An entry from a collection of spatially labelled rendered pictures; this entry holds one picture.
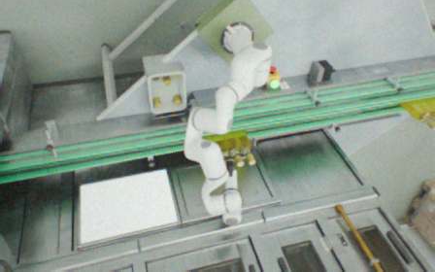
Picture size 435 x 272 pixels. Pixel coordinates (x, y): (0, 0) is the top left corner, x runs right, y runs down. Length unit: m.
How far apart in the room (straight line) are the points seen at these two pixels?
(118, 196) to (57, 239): 0.29
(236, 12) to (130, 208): 0.98
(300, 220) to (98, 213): 0.90
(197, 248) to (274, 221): 0.37
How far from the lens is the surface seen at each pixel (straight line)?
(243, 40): 1.62
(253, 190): 1.83
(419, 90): 2.40
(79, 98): 2.48
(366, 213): 1.94
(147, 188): 1.84
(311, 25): 1.97
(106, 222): 1.76
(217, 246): 1.70
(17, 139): 1.97
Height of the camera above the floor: 2.27
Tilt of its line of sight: 46 degrees down
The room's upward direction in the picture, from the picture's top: 157 degrees clockwise
